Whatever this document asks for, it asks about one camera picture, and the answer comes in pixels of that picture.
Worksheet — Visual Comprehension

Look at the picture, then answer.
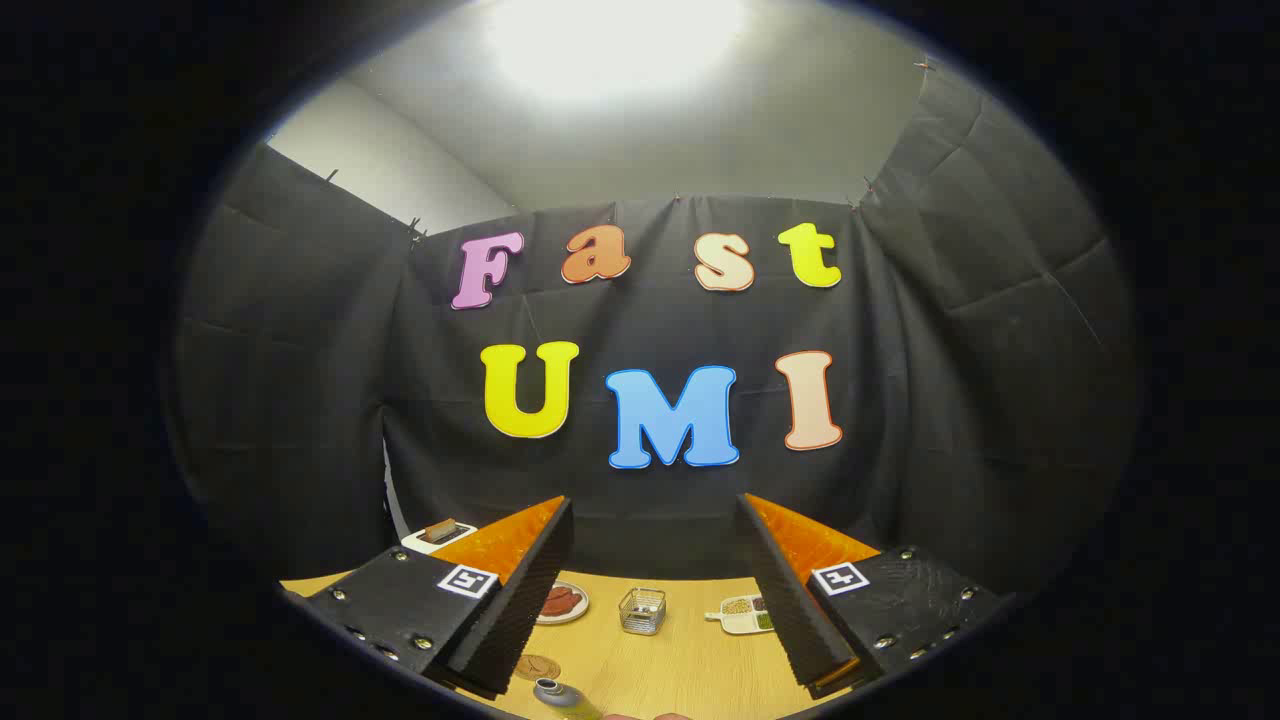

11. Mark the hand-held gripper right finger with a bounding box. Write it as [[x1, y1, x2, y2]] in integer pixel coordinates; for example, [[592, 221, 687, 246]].
[[737, 492, 1016, 701]]

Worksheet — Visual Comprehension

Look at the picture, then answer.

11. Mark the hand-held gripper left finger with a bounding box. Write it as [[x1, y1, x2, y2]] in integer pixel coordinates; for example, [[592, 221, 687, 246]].
[[283, 495, 576, 701]]

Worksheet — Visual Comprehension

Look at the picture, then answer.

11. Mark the silver green juice bottle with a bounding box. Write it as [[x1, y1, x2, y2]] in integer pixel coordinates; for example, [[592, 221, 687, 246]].
[[533, 678, 606, 720]]

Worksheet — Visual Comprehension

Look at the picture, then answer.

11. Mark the small white plate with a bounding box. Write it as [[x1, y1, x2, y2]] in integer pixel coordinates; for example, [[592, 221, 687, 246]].
[[535, 581, 590, 626]]

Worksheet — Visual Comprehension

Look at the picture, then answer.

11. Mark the white divided dish with grains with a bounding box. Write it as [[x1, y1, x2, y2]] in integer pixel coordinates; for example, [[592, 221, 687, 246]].
[[705, 595, 776, 636]]

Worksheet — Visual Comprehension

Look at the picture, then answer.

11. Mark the white toaster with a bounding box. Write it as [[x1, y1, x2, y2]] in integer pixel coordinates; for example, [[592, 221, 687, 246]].
[[400, 519, 479, 554]]

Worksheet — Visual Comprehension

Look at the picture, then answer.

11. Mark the wooden table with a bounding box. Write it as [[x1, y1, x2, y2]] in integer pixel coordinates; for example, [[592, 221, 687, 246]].
[[280, 570, 861, 720]]

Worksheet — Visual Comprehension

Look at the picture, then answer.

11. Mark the black backdrop cloth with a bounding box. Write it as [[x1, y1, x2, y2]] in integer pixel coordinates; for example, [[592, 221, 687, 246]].
[[165, 60, 1141, 601]]

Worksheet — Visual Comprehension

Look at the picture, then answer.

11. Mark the metal wire basket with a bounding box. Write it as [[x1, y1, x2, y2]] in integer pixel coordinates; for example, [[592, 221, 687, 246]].
[[618, 588, 667, 637]]

